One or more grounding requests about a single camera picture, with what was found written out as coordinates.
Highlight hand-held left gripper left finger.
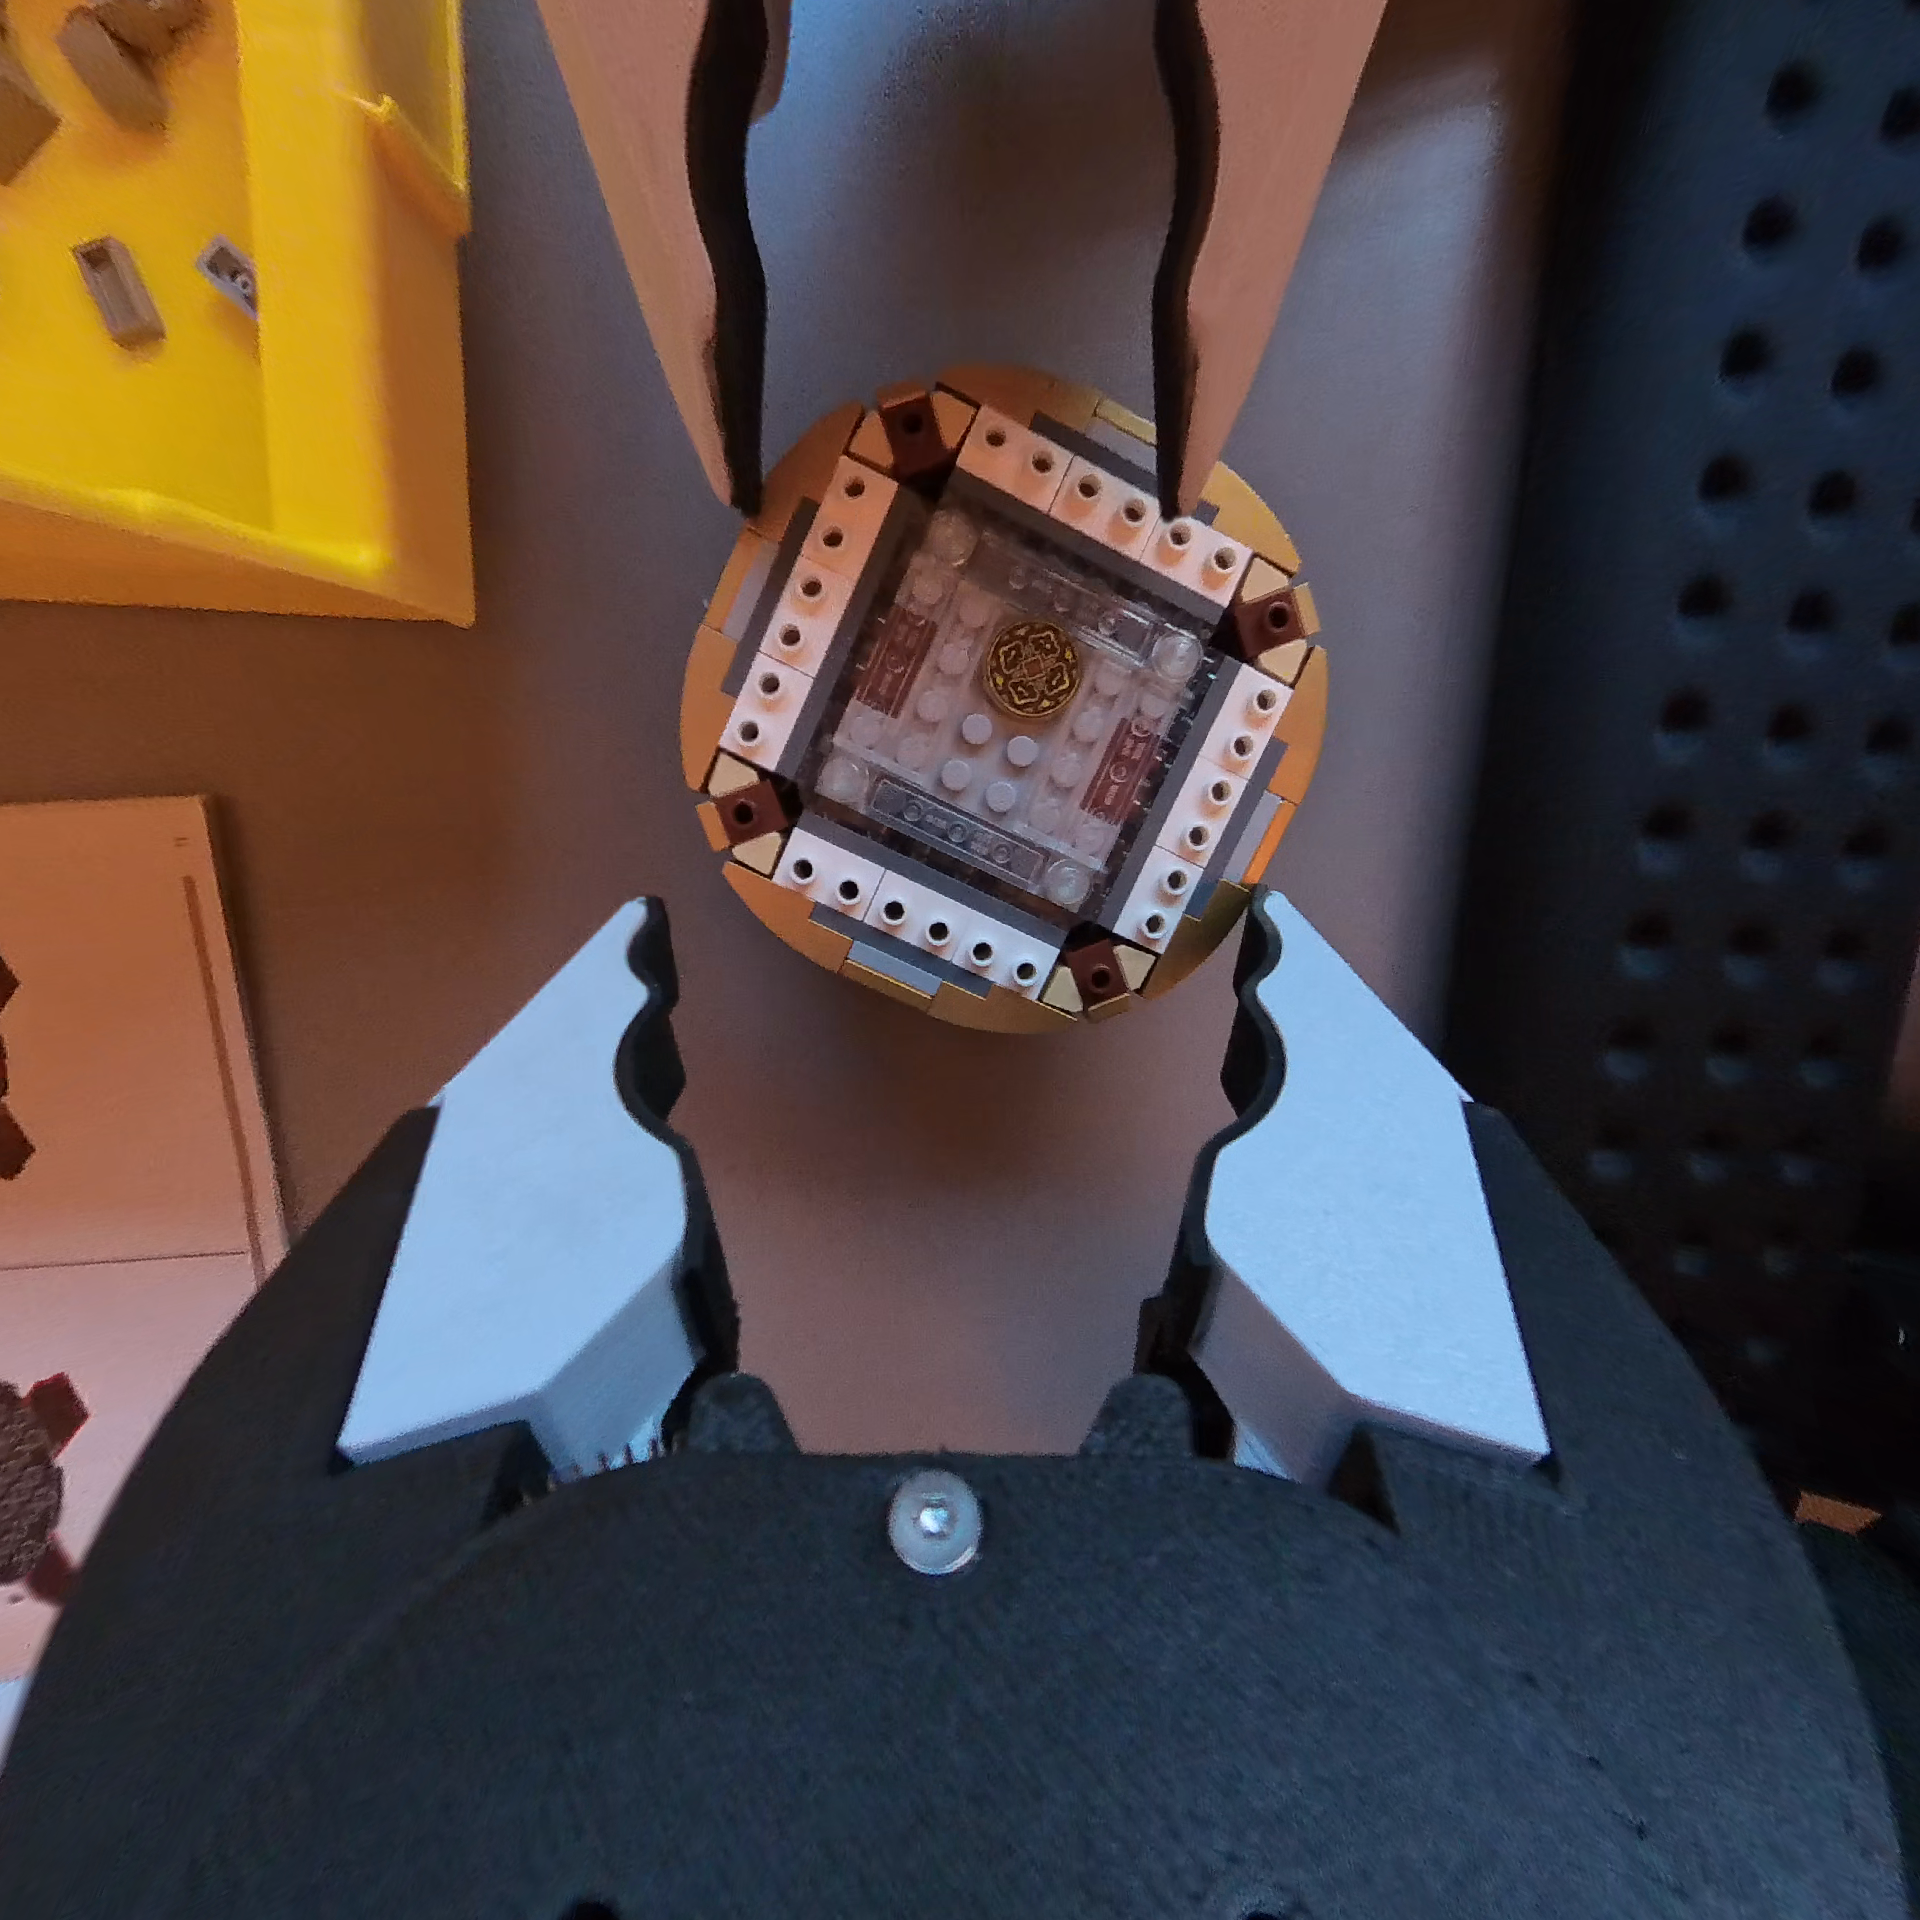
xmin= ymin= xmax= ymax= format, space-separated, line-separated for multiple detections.
xmin=337 ymin=895 xmax=737 ymax=1472

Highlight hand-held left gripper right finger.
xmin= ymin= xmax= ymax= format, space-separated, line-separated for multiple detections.
xmin=1131 ymin=887 xmax=1554 ymax=1478

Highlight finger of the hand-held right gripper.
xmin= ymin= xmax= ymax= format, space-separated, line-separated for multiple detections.
xmin=537 ymin=0 xmax=799 ymax=522
xmin=1148 ymin=0 xmax=1395 ymax=510

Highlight yellow plastic bin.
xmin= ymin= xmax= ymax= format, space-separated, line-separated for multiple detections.
xmin=0 ymin=0 xmax=480 ymax=626

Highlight round toy brick model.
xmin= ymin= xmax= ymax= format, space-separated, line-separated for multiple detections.
xmin=680 ymin=362 xmax=1334 ymax=1039

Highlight open instruction booklet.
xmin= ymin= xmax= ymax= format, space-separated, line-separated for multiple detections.
xmin=0 ymin=794 xmax=290 ymax=1682

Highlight scattered loose toy bricks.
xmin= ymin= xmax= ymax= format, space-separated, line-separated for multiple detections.
xmin=0 ymin=0 xmax=265 ymax=349

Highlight black dotted mat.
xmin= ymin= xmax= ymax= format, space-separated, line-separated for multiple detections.
xmin=1447 ymin=0 xmax=1920 ymax=1530

